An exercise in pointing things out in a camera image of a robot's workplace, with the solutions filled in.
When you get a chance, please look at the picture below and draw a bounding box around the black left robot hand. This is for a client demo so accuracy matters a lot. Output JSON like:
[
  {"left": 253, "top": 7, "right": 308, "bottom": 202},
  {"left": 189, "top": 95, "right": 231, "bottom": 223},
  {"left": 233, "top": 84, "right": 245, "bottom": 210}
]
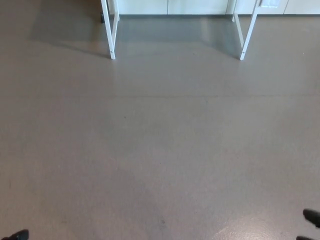
[{"left": 7, "top": 229, "right": 30, "bottom": 240}]

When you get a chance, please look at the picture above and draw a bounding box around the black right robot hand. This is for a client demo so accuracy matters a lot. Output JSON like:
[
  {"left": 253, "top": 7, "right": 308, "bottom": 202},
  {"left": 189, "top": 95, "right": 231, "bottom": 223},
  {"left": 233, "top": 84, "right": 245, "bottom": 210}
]
[{"left": 296, "top": 208, "right": 320, "bottom": 240}]

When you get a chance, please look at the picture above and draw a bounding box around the white cabinet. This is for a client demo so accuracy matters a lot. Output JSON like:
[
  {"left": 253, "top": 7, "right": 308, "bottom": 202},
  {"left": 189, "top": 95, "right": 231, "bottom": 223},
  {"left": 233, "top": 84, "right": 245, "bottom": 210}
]
[{"left": 116, "top": 0, "right": 320, "bottom": 16}]

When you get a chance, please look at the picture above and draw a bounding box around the white desk leg frame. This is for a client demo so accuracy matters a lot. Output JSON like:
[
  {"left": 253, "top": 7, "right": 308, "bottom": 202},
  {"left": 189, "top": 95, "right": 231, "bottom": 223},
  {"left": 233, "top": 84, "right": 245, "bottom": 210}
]
[
  {"left": 231, "top": 0, "right": 262, "bottom": 61},
  {"left": 100, "top": 0, "right": 120, "bottom": 60}
]

